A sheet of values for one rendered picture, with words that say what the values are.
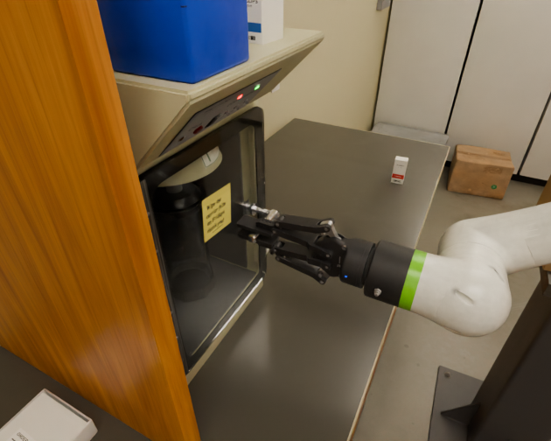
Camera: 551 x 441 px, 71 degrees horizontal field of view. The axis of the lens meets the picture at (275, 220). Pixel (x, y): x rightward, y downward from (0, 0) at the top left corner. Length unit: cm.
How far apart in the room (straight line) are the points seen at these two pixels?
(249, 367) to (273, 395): 8
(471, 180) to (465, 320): 279
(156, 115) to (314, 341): 60
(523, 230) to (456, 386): 142
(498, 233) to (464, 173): 264
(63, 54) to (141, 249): 18
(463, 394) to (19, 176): 187
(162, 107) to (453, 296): 43
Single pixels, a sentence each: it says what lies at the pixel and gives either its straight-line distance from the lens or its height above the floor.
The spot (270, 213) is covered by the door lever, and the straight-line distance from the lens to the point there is 71.
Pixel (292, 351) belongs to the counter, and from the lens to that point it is 83.
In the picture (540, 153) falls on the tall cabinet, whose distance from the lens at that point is 366.
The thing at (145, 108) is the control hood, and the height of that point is 149.
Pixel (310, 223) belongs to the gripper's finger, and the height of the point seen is 125.
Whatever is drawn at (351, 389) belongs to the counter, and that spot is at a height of 94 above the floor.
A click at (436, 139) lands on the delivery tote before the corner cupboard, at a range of 344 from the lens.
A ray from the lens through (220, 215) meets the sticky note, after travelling 64.
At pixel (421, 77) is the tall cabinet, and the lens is 350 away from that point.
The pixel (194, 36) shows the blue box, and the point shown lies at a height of 155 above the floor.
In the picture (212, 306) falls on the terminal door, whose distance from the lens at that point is 72.
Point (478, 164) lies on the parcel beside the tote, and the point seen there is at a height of 26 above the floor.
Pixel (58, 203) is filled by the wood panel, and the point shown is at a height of 141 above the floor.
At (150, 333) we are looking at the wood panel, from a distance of 46.
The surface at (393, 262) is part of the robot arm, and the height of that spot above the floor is 124.
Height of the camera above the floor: 161
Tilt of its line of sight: 36 degrees down
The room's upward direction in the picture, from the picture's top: straight up
